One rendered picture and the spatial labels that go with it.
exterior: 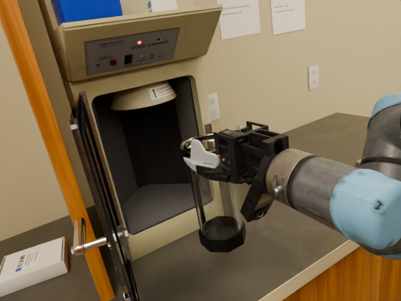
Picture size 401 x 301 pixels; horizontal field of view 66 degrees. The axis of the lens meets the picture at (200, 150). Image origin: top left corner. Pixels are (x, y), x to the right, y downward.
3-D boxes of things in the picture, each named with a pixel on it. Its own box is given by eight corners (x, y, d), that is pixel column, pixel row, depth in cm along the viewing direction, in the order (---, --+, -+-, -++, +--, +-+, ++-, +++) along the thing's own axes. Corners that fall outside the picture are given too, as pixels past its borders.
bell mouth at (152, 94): (102, 106, 86) (97, 86, 84) (160, 91, 93) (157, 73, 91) (122, 114, 71) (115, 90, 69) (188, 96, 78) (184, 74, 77)
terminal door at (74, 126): (126, 251, 76) (79, 91, 62) (150, 361, 49) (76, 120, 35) (123, 252, 76) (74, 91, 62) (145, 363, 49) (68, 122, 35)
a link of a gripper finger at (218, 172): (205, 157, 56) (248, 162, 51) (207, 165, 57) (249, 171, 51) (190, 167, 53) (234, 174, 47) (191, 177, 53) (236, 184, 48)
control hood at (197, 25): (67, 82, 63) (52, 30, 59) (202, 54, 77) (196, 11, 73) (77, 85, 53) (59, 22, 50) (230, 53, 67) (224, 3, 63)
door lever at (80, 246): (108, 219, 53) (104, 206, 53) (112, 251, 45) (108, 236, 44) (76, 229, 52) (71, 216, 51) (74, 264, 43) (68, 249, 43)
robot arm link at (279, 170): (327, 197, 42) (284, 221, 39) (301, 187, 46) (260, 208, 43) (326, 147, 40) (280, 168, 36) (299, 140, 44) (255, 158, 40)
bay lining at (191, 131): (104, 200, 98) (71, 90, 86) (176, 172, 109) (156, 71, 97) (128, 235, 78) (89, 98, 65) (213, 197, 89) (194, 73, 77)
